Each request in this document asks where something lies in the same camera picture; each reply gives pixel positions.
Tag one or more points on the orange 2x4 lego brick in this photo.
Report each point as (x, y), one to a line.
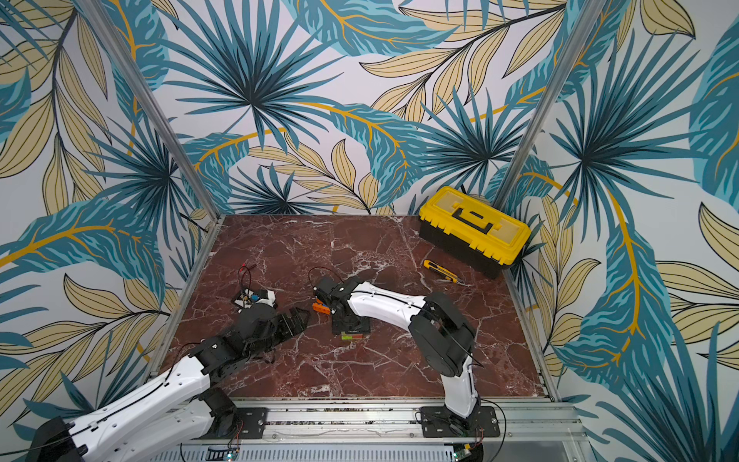
(320, 308)

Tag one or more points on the aluminium frame post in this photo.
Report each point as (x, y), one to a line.
(104, 28)
(560, 73)

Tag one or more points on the right aluminium frame post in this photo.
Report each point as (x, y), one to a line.
(560, 73)

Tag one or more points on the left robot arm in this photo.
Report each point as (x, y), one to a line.
(182, 404)

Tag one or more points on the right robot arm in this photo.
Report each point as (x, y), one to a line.
(441, 332)

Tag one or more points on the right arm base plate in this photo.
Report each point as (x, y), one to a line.
(439, 422)

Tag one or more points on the yellow black toolbox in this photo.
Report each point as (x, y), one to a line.
(472, 231)

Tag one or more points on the yellow utility knife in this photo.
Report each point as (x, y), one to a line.
(441, 271)

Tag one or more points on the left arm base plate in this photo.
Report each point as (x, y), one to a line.
(254, 421)

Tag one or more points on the black charging board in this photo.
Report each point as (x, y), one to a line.
(243, 300)

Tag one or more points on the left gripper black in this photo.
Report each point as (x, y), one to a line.
(300, 325)

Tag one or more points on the left aluminium frame post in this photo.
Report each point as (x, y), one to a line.
(104, 28)

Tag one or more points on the aluminium front rail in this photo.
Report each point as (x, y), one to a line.
(527, 426)

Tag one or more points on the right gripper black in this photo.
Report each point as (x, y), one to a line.
(329, 295)

